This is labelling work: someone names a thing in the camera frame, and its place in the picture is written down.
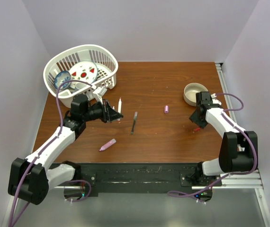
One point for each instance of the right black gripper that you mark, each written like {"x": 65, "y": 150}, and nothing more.
{"x": 193, "y": 118}

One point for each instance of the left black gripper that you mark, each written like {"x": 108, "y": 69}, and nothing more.
{"x": 112, "y": 114}

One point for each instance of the white red marker pen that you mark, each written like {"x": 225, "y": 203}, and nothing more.
{"x": 119, "y": 105}

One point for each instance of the green gel pen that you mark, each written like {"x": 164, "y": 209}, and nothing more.
{"x": 133, "y": 125}

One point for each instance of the purple highlighter cap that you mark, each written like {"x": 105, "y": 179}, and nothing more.
{"x": 166, "y": 109}

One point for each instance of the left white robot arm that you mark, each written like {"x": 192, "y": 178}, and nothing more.
{"x": 32, "y": 178}

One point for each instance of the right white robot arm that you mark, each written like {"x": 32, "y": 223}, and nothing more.
{"x": 238, "y": 154}

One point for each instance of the pink highlighter pen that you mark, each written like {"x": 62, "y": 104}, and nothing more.
{"x": 107, "y": 145}

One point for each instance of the beige ceramic bowl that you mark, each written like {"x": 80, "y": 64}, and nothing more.
{"x": 190, "y": 90}

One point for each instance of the white cup in basket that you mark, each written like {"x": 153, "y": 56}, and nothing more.
{"x": 79, "y": 86}

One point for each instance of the white plastic dish basket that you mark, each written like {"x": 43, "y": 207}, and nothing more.
{"x": 106, "y": 76}

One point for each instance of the white plate with fruit pattern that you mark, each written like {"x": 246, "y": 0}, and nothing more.
{"x": 84, "y": 71}

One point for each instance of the blue patterned bowl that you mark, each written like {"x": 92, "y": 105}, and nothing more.
{"x": 62, "y": 80}

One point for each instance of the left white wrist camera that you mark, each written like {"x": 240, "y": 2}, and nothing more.
{"x": 98, "y": 94}

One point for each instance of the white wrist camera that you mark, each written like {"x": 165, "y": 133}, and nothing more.
{"x": 98, "y": 94}
{"x": 215, "y": 100}

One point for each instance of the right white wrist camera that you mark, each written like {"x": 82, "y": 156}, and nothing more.
{"x": 215, "y": 100}

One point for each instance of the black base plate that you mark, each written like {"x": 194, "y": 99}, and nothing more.
{"x": 137, "y": 178}

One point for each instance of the aluminium frame rail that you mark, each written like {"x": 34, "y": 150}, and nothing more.
{"x": 250, "y": 181}

